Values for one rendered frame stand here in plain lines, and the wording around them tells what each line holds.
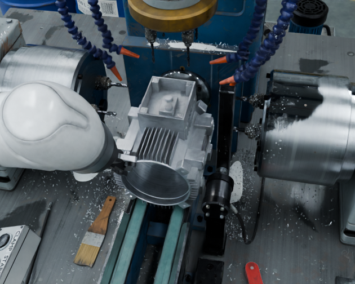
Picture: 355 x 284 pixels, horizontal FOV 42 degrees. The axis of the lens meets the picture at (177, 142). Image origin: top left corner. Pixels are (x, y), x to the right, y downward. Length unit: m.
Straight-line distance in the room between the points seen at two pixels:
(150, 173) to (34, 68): 0.36
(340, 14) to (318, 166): 2.50
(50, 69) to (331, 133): 0.62
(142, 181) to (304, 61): 0.81
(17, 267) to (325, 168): 0.63
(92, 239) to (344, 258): 0.61
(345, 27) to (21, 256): 2.77
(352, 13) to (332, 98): 2.49
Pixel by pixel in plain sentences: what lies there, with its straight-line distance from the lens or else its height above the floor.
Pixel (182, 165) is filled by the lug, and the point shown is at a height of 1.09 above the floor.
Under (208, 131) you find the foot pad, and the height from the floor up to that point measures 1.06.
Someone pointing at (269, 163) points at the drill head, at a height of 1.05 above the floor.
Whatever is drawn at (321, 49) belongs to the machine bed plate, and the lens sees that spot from 1.73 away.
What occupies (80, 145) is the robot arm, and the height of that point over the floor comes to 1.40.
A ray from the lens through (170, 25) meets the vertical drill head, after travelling 0.89.
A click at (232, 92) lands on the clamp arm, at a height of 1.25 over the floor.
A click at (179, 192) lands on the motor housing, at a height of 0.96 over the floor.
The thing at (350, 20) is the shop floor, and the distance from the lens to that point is 3.40.
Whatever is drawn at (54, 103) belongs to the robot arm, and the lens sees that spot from 0.55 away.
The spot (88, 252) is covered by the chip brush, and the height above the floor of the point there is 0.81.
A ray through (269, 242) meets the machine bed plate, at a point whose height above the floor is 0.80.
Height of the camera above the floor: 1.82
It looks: 49 degrees down
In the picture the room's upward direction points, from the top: 3 degrees counter-clockwise
